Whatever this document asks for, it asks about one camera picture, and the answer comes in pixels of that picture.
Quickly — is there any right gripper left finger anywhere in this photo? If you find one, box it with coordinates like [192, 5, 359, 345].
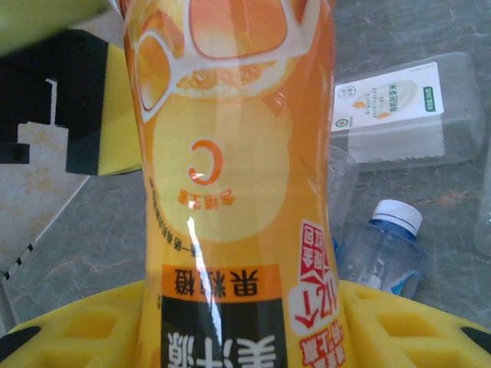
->
[0, 279, 149, 368]

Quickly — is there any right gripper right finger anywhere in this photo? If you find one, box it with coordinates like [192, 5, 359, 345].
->
[339, 279, 491, 368]

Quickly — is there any pale blue clear water bottle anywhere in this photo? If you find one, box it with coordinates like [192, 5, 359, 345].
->
[336, 199, 429, 301]

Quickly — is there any blue label water bottle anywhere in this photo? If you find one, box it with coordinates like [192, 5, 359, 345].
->
[326, 144, 361, 265]

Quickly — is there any tall orange juice bottle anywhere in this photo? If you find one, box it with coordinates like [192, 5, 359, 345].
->
[122, 0, 356, 368]

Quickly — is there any square clear bottle white label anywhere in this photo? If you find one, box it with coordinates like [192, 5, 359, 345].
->
[330, 51, 485, 173]

